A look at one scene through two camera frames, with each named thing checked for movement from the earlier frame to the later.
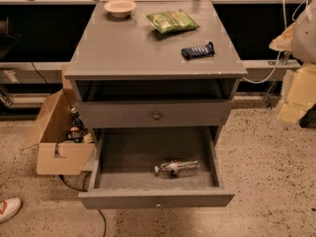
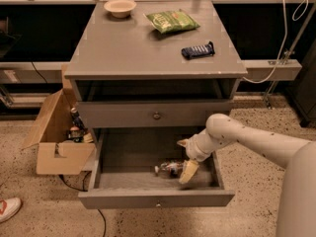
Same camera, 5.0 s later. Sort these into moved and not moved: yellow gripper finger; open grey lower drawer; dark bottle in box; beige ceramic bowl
Moved: yellow gripper finger
Not moved: open grey lower drawer; dark bottle in box; beige ceramic bowl
